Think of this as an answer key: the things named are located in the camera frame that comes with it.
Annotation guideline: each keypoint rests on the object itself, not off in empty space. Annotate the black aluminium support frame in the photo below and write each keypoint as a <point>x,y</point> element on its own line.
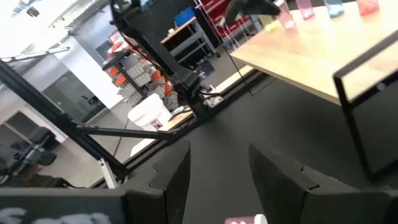
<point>46,105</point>

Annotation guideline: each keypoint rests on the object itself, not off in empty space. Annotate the black table mat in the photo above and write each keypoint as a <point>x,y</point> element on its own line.
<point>236,130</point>

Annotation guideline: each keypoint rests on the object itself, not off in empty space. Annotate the red tool cabinet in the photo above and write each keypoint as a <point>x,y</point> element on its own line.
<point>217,12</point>

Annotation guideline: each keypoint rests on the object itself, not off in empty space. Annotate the red cup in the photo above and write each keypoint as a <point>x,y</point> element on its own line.
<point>368,7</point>

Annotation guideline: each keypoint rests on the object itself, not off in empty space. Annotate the blue bin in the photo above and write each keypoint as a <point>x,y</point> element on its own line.
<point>185,16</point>

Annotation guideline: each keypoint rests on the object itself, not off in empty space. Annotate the person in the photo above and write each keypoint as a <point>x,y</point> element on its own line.
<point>28,177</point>

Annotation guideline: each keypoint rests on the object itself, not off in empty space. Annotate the teal pill bottle white cap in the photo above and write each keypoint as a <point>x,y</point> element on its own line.
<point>334,8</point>

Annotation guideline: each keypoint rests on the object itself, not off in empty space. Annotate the yellow pill bottle white cap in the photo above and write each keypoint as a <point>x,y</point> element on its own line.
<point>270,24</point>

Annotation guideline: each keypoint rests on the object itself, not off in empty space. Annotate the rack of grey orange bins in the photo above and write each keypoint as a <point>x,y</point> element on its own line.
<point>136,71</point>

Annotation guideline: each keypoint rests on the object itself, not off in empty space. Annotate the white bucket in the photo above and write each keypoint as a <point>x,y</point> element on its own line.
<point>149,112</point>

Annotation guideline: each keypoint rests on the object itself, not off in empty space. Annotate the ceiling lamp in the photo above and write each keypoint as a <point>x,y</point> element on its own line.
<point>32,12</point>

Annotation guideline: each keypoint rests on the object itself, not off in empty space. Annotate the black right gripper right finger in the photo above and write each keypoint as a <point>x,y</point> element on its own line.
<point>280,193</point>

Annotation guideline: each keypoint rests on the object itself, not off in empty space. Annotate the grey workbench wooden top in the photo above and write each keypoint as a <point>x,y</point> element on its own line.
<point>189,37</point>

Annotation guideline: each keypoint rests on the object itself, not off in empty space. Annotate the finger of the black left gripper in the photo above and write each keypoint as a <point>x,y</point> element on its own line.
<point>269,7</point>

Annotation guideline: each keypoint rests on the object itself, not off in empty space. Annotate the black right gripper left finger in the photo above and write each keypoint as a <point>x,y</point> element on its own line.
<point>174,186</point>

